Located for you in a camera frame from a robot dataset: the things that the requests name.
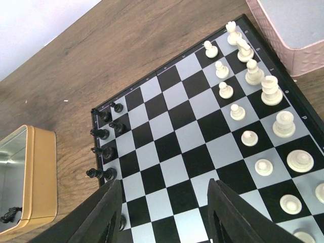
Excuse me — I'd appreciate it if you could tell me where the white pawn row four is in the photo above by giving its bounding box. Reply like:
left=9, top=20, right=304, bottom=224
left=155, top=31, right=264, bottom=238
left=219, top=82, right=233, bottom=99

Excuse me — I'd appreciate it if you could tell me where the black rook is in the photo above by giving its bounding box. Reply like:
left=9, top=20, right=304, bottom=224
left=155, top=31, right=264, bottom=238
left=91, top=108, right=111, bottom=122

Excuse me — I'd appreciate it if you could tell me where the black king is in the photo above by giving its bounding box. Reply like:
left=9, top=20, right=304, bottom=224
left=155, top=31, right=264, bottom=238
left=86, top=168, right=117, bottom=181

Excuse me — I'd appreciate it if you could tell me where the black queen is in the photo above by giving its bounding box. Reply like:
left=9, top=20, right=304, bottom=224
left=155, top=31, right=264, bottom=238
left=119, top=215, right=127, bottom=231

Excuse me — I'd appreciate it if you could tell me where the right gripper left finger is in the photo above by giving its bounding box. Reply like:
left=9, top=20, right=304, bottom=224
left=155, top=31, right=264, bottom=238
left=30, top=180, right=122, bottom=242

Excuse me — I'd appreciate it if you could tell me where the white rook near corner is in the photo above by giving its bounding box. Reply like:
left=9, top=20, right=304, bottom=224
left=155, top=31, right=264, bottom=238
left=315, top=183, right=324, bottom=204

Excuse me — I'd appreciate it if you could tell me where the black piece in tin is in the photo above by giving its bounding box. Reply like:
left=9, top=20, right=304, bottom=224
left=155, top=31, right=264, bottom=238
left=1, top=207, right=22, bottom=224

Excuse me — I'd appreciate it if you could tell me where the white bishop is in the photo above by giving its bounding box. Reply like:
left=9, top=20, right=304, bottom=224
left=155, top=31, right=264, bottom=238
left=245, top=59, right=265, bottom=86

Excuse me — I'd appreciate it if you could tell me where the white pawn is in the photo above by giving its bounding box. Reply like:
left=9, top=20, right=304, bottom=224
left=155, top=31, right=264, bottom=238
left=279, top=194, right=302, bottom=215
left=255, top=159, right=273, bottom=176
left=241, top=131, right=258, bottom=147
left=204, top=40, right=218, bottom=58

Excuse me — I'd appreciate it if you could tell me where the yellow metal tin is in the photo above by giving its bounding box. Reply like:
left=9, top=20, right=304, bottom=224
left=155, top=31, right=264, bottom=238
left=1, top=125, right=58, bottom=242

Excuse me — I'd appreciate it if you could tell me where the black bishop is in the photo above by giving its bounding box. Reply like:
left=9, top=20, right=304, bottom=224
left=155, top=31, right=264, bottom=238
left=91, top=146, right=116, bottom=159

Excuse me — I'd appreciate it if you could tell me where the white pawn far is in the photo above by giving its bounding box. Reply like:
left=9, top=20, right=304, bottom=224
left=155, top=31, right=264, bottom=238
left=204, top=40, right=218, bottom=58

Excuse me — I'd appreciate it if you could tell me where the black knight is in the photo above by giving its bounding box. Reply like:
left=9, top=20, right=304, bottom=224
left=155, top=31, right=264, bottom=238
left=90, top=129, right=110, bottom=140

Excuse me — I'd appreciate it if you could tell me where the white pawn row three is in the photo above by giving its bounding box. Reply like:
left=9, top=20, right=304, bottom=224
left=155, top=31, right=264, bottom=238
left=215, top=61, right=229, bottom=78

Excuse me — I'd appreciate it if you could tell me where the black pawn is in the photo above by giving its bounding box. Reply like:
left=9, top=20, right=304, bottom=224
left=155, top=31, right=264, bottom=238
left=109, top=102, right=124, bottom=113
left=108, top=121, right=126, bottom=134

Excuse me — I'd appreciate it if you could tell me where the white piece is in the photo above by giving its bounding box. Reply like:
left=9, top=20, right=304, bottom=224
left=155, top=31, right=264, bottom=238
left=272, top=111, right=296, bottom=138
left=287, top=149, right=314, bottom=173

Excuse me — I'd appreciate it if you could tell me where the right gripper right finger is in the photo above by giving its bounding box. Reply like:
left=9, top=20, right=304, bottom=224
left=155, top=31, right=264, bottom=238
left=208, top=179, right=301, bottom=242

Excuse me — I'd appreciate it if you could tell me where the white queen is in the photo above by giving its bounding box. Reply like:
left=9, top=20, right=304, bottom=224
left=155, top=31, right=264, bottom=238
left=261, top=75, right=283, bottom=106

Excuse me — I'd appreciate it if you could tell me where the white knight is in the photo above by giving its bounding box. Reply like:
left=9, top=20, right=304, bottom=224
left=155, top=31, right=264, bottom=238
left=236, top=38, right=254, bottom=62

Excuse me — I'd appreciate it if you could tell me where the white pawn row five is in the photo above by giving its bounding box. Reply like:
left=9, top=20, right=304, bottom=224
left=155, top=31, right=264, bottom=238
left=230, top=104, right=246, bottom=120

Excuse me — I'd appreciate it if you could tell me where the black white chessboard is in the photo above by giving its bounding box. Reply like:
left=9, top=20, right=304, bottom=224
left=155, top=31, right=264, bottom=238
left=92, top=15, right=323, bottom=242

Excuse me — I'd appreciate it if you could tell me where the pink metal tin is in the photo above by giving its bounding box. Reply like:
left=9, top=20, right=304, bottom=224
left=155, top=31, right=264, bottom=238
left=247, top=0, right=323, bottom=76

